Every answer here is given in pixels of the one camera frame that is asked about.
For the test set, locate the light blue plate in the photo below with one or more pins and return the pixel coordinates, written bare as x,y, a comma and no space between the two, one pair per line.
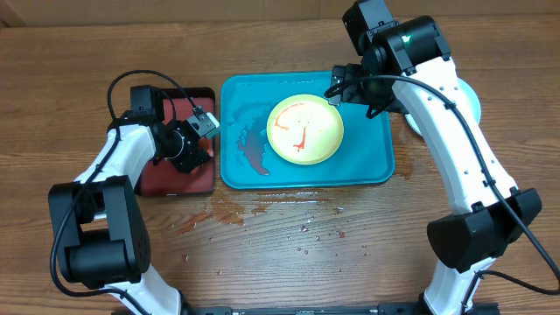
474,105

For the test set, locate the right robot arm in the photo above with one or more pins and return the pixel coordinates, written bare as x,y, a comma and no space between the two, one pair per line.
407,68

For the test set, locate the black tray with red water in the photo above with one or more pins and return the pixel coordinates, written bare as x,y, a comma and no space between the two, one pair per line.
164,179

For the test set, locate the green scrubbing sponge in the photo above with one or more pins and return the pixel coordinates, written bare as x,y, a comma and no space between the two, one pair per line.
207,145

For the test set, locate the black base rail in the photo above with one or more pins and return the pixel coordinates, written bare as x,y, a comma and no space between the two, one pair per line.
302,310

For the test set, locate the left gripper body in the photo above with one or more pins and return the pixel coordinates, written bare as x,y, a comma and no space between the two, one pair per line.
184,155

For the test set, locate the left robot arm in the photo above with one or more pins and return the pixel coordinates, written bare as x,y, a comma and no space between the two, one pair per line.
101,245

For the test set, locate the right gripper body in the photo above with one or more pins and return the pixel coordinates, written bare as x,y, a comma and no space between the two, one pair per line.
354,88

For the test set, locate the yellow-green plate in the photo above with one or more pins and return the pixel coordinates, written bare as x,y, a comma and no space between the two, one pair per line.
305,129

